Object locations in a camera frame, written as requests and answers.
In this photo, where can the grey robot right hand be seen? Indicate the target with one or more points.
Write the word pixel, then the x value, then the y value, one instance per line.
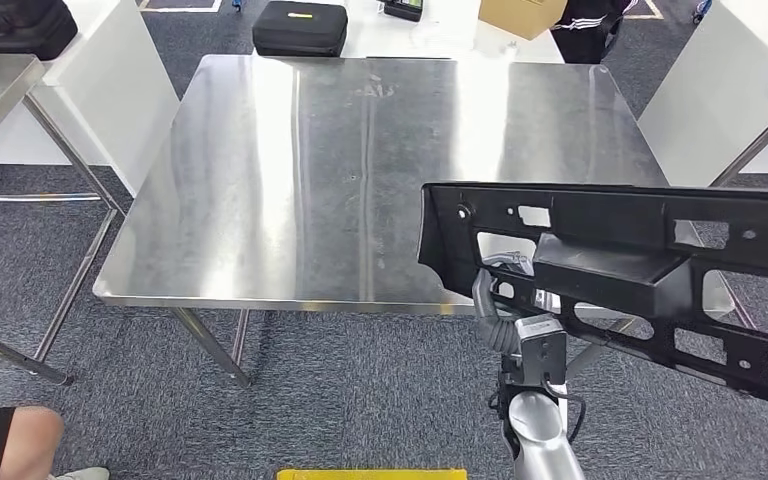
pixel 540 351

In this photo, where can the black plastic bumper bracket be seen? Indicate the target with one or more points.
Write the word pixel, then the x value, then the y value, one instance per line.
pixel 609 272

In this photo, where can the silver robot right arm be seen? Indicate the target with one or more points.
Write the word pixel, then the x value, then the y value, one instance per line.
pixel 543 437

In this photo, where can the yellow floor tape square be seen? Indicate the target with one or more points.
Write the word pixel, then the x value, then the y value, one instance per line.
pixel 371 475

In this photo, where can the white cabinet panel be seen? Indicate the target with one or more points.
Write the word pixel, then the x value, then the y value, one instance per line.
pixel 702 99
pixel 112 99

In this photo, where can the person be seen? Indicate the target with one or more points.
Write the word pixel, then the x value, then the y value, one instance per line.
pixel 26 444
pixel 583 40

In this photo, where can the white table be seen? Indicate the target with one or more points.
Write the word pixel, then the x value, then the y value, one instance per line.
pixel 450 40

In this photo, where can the cardboard box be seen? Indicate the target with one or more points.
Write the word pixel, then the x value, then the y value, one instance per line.
pixel 520 16

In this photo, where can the white floor tape outline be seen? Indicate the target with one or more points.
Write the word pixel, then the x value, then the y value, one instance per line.
pixel 652 10
pixel 178 9

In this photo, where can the small black device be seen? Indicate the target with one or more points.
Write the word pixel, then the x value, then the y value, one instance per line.
pixel 402 8

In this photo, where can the small blue object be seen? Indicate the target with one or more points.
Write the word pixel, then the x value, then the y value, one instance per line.
pixel 702 10

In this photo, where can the black zip case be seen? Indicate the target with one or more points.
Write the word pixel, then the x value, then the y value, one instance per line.
pixel 298 33

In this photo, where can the black bag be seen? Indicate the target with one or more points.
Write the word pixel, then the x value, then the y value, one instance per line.
pixel 13 26

